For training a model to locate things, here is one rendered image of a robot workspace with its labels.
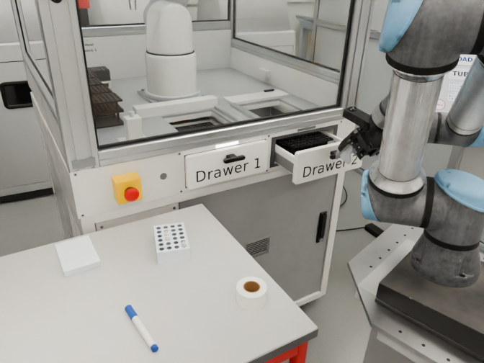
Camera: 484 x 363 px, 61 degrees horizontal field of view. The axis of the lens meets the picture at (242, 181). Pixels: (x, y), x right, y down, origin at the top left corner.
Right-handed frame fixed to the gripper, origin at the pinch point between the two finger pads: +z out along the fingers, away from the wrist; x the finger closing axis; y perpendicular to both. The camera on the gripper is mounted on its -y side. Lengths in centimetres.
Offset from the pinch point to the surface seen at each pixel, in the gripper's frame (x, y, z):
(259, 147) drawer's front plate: -20.4, -13.5, 9.8
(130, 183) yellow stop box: -64, -11, 9
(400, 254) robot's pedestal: -5.7, 35.7, -5.9
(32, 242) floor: -93, -60, 154
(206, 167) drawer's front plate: -39.7, -11.8, 12.3
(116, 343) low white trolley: -80, 30, -2
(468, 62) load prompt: 58, -15, -18
